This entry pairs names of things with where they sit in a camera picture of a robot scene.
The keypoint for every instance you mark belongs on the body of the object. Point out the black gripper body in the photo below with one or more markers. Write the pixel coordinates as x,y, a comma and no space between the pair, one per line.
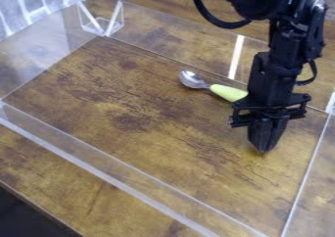
271,99

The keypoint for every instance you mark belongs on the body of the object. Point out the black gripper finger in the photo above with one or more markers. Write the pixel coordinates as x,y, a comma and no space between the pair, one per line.
278,128
259,133

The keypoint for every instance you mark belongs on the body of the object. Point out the green handled metal spoon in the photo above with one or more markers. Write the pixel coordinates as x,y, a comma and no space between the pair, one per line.
193,80

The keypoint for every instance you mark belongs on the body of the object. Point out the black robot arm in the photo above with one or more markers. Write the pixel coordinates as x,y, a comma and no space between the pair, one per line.
297,22

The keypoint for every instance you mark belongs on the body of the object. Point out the clear acrylic corner bracket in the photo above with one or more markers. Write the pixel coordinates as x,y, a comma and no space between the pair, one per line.
101,26

